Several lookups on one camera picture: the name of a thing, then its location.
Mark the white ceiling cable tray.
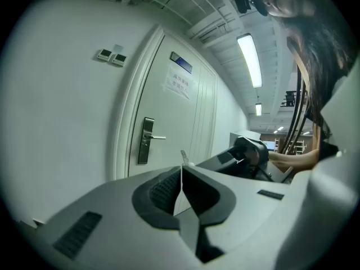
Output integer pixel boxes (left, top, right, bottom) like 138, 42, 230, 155
123, 0, 242, 41

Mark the silver door lock with handle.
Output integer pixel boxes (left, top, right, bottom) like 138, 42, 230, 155
137, 116, 167, 165

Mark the person's right forearm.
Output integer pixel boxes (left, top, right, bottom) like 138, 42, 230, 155
268, 148, 321, 172

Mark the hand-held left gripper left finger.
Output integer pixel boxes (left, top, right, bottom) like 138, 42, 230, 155
16, 165, 205, 270

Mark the white door frame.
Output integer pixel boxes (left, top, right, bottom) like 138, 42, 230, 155
111, 24, 167, 181

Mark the blue and grey wall sign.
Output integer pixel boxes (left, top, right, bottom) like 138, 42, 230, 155
169, 51, 194, 74

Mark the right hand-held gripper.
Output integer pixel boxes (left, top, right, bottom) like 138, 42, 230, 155
196, 135, 294, 185

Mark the white door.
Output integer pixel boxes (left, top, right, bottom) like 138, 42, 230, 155
128, 34, 220, 177

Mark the white paper notice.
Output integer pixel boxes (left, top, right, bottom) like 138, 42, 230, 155
160, 63, 195, 101

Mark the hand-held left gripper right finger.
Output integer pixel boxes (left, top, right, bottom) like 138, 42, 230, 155
182, 165, 295, 270

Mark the black hanging cable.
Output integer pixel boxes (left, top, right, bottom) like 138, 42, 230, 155
285, 76, 310, 156
281, 63, 303, 155

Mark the wooden shelf rack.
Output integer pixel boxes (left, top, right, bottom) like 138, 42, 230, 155
273, 137, 307, 155

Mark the white wall thermostat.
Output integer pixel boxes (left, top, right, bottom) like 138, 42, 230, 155
96, 48, 114, 62
111, 52, 128, 67

